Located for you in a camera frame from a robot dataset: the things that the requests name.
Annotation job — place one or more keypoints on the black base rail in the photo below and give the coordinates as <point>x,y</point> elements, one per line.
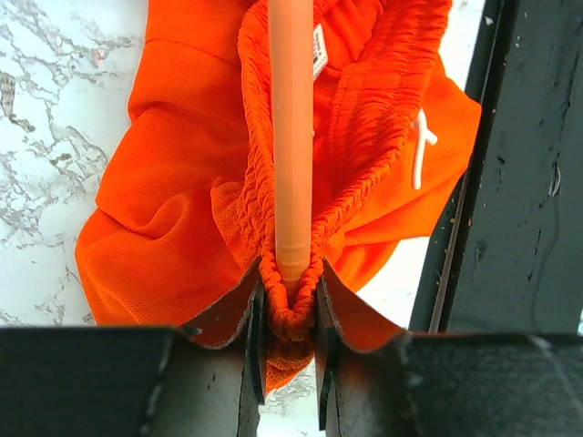
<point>506,254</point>

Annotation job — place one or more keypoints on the orange plastic hanger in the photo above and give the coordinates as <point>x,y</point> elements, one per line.
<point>290,34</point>

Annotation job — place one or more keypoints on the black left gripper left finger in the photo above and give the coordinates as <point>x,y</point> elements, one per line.
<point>205,378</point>

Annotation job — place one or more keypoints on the orange mesh shorts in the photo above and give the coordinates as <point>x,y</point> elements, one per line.
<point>186,204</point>

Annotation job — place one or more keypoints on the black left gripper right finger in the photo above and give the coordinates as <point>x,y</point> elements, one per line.
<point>376,379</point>

